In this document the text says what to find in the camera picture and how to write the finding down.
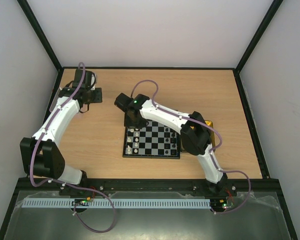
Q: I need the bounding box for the black magnetic chess board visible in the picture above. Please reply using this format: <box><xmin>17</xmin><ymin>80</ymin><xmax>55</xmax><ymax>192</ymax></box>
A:
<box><xmin>122</xmin><ymin>120</ymin><xmax>181</xmax><ymax>159</ymax></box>

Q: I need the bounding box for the gold metal tin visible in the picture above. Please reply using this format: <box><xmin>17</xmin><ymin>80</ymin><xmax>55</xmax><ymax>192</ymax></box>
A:
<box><xmin>180</xmin><ymin>121</ymin><xmax>214</xmax><ymax>156</ymax></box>

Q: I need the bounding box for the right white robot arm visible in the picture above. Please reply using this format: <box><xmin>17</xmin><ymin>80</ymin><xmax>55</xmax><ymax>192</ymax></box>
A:
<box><xmin>114</xmin><ymin>93</ymin><xmax>228</xmax><ymax>196</ymax></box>

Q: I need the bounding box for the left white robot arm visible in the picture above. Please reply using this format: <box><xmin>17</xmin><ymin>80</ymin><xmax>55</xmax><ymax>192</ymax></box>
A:
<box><xmin>19</xmin><ymin>67</ymin><xmax>102</xmax><ymax>187</ymax></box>

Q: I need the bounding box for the silver metal tray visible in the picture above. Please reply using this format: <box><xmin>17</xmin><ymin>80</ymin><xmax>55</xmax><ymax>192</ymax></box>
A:
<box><xmin>49</xmin><ymin>93</ymin><xmax>59</xmax><ymax>113</ymax></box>

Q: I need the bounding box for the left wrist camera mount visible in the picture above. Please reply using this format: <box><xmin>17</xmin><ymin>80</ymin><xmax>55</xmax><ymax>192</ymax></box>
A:
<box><xmin>90</xmin><ymin>72</ymin><xmax>98</xmax><ymax>91</ymax></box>

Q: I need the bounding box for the black frame enclosure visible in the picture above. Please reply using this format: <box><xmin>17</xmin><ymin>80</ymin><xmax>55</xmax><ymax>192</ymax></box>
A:
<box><xmin>0</xmin><ymin>0</ymin><xmax>298</xmax><ymax>240</ymax></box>

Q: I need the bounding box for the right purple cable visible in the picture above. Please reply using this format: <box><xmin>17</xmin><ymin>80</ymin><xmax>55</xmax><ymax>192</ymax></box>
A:
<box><xmin>130</xmin><ymin>79</ymin><xmax>252</xmax><ymax>216</ymax></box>

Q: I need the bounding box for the purple cable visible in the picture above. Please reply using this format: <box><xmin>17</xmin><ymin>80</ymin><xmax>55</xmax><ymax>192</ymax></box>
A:
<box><xmin>130</xmin><ymin>79</ymin><xmax>252</xmax><ymax>216</ymax></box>
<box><xmin>29</xmin><ymin>61</ymin><xmax>117</xmax><ymax>233</ymax></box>

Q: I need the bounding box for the white slotted cable duct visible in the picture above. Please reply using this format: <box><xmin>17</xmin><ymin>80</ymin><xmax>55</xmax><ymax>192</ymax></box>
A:
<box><xmin>21</xmin><ymin>198</ymin><xmax>211</xmax><ymax>209</ymax></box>

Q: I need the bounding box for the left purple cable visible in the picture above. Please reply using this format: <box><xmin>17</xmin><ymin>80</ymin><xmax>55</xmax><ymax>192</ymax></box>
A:
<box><xmin>29</xmin><ymin>61</ymin><xmax>117</xmax><ymax>233</ymax></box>

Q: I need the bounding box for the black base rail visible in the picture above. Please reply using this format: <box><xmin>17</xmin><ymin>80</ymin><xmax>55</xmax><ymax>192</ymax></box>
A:
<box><xmin>58</xmin><ymin>177</ymin><xmax>278</xmax><ymax>198</ymax></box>

